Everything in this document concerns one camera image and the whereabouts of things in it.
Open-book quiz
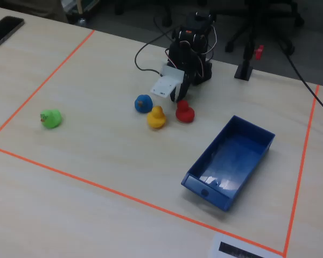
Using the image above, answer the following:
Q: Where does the thick black cable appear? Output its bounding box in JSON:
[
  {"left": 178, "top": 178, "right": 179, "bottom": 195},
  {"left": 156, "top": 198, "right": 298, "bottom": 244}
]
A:
[{"left": 276, "top": 37, "right": 323, "bottom": 119}]

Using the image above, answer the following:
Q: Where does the black office chair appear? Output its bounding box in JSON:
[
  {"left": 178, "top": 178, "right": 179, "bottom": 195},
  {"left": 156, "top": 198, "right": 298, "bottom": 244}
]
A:
[{"left": 224, "top": 0, "right": 305, "bottom": 56}]

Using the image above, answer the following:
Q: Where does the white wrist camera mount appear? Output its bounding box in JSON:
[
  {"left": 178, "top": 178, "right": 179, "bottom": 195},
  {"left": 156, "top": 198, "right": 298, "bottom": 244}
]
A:
[{"left": 150, "top": 65, "right": 186, "bottom": 99}]

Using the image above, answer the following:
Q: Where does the white paper label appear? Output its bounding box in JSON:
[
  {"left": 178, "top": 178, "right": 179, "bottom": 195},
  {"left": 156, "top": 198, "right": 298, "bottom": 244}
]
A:
[{"left": 207, "top": 232, "right": 285, "bottom": 258}]

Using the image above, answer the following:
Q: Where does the black camera cable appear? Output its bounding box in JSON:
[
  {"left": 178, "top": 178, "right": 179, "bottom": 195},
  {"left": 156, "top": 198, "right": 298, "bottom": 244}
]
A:
[{"left": 135, "top": 26, "right": 178, "bottom": 76}]

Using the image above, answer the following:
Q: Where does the orange tape strip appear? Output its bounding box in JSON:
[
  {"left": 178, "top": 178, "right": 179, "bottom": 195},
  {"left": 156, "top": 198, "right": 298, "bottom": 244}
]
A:
[
  {"left": 0, "top": 144, "right": 285, "bottom": 256},
  {"left": 283, "top": 84, "right": 320, "bottom": 257},
  {"left": 0, "top": 29, "right": 96, "bottom": 143}
]

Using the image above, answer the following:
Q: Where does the black smartphone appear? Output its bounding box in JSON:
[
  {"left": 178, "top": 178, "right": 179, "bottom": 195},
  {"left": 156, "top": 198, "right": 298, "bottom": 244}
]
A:
[{"left": 0, "top": 16, "right": 25, "bottom": 48}]

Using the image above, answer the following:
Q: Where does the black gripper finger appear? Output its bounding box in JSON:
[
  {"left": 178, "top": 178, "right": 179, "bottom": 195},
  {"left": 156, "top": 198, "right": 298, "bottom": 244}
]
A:
[
  {"left": 177, "top": 75, "right": 191, "bottom": 104},
  {"left": 170, "top": 82, "right": 180, "bottom": 102}
]

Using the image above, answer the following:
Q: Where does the blue plastic box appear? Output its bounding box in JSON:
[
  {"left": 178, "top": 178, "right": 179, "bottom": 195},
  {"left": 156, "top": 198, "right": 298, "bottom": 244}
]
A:
[{"left": 180, "top": 115, "right": 276, "bottom": 212}]

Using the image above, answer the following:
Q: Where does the red rubber duck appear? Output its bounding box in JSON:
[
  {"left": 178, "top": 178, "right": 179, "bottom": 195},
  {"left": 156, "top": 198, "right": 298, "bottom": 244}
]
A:
[{"left": 175, "top": 99, "right": 196, "bottom": 124}]

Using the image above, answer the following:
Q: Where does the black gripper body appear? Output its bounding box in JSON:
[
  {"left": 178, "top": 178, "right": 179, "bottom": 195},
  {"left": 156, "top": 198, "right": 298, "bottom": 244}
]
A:
[{"left": 168, "top": 40, "right": 204, "bottom": 83}]

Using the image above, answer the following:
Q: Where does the blue rubber duck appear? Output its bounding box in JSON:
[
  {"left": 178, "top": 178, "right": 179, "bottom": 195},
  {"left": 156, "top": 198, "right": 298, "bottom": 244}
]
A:
[{"left": 134, "top": 94, "right": 153, "bottom": 114}]

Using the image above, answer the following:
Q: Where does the yellow rubber duck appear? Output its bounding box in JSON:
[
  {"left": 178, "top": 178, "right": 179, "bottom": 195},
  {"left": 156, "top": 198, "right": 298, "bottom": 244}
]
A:
[{"left": 146, "top": 105, "right": 167, "bottom": 130}]

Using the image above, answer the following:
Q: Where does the green rubber duck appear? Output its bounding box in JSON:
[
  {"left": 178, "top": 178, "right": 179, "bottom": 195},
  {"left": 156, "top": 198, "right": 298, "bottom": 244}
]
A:
[{"left": 39, "top": 109, "right": 62, "bottom": 130}]

